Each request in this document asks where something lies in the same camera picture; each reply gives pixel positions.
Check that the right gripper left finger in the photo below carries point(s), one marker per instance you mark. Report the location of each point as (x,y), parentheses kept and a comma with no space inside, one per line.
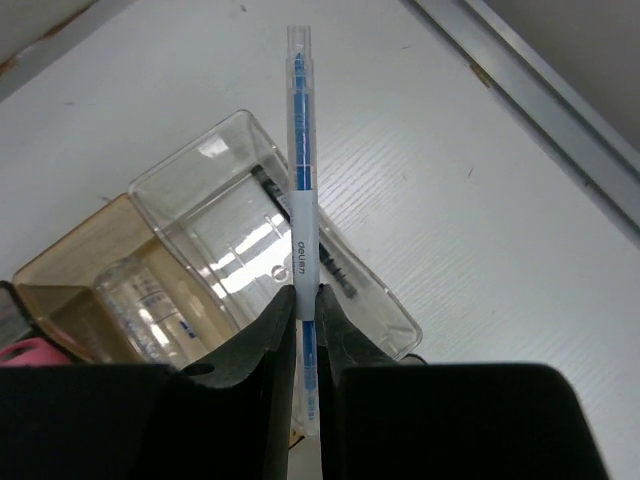
(227,416)

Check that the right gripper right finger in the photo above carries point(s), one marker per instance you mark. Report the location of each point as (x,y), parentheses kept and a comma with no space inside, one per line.
(382,419)

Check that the clear glue bottle blue cap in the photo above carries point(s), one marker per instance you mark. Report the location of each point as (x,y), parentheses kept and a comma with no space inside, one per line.
(153,323)

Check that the blue clear highlighter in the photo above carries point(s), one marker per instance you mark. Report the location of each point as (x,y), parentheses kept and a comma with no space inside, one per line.
(304,214)

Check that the transparent desk organizer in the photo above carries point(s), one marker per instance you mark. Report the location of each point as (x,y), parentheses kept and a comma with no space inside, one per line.
(199,220)

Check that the black gel pen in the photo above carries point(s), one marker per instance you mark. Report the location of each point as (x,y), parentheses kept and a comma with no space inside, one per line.
(336,263)

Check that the aluminium rail right side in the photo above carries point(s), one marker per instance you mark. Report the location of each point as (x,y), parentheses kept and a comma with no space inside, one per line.
(584,140)

